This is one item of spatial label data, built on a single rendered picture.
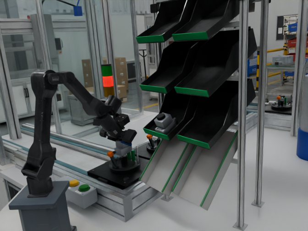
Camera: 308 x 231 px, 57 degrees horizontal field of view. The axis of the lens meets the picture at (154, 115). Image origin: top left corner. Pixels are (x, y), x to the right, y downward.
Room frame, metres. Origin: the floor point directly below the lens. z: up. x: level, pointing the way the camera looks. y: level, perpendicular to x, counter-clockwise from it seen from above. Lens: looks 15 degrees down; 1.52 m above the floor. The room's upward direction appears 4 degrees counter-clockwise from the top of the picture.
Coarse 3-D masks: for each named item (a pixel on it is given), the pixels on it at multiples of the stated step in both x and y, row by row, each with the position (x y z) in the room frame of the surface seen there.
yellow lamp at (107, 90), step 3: (105, 87) 1.37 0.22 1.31; (108, 87) 1.36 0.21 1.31; (111, 87) 1.37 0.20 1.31; (105, 90) 1.37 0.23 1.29; (108, 90) 1.36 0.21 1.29; (111, 90) 1.37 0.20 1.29; (105, 93) 1.37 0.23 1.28; (108, 93) 1.36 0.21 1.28; (111, 93) 1.37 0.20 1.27; (114, 93) 1.39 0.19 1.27; (105, 96) 1.37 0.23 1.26
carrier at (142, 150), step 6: (156, 138) 1.48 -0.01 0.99; (144, 144) 1.45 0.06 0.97; (150, 144) 1.38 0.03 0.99; (156, 144) 1.38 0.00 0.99; (138, 150) 1.37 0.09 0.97; (144, 150) 1.36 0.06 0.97; (150, 150) 1.32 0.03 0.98; (138, 156) 1.30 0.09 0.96; (144, 156) 1.28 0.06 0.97; (150, 156) 1.28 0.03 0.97
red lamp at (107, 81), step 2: (108, 76) 1.37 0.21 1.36; (110, 76) 1.37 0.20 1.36; (112, 76) 1.39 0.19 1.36; (104, 78) 1.37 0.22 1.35; (106, 78) 1.36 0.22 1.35; (108, 78) 1.36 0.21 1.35; (110, 78) 1.37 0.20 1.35; (112, 78) 1.38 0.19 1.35; (104, 80) 1.37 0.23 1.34; (106, 80) 1.36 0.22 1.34; (108, 80) 1.36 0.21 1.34; (110, 80) 1.37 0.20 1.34; (112, 80) 1.38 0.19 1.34; (104, 82) 1.37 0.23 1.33; (106, 82) 1.36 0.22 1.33; (108, 82) 1.36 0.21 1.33; (110, 82) 1.37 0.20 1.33; (112, 82) 1.38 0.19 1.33; (104, 84) 1.37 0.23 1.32; (106, 84) 1.36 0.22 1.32; (108, 84) 1.36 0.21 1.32; (110, 84) 1.37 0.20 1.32; (112, 84) 1.38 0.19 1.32; (104, 86) 1.37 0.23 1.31; (106, 86) 1.36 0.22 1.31; (108, 86) 1.36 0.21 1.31; (110, 86) 1.37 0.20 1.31
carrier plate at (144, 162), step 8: (144, 160) 1.24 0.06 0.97; (96, 168) 1.19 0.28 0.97; (104, 168) 1.18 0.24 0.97; (144, 168) 1.15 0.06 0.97; (96, 176) 1.12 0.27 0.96; (104, 176) 1.10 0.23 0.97; (112, 176) 1.09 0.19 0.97; (120, 176) 1.09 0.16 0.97; (128, 176) 1.08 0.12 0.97; (136, 176) 1.08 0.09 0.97; (112, 184) 1.05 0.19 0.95; (120, 184) 1.02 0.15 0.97; (128, 184) 1.02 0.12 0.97
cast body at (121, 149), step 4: (116, 140) 1.17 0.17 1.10; (120, 140) 1.16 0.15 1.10; (116, 144) 1.17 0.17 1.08; (120, 144) 1.16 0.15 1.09; (124, 144) 1.15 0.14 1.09; (116, 148) 1.16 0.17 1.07; (120, 148) 1.15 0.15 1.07; (124, 148) 1.15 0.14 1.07; (128, 148) 1.17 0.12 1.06; (116, 152) 1.16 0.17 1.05; (120, 152) 1.14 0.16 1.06; (124, 152) 1.15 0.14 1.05; (128, 152) 1.17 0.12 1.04
